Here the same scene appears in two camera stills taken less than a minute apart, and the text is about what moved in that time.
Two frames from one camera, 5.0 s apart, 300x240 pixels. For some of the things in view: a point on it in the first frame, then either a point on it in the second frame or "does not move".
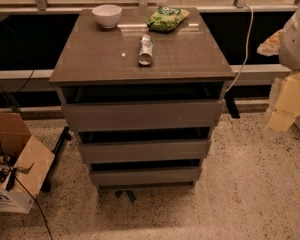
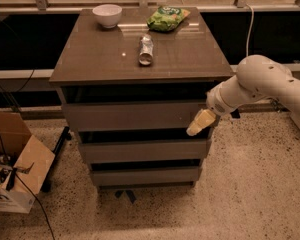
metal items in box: x=1 y=166 does not move
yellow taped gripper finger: x=293 y=99 to x=221 y=99
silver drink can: x=145 y=54 does not move
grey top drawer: x=145 y=115 does not move
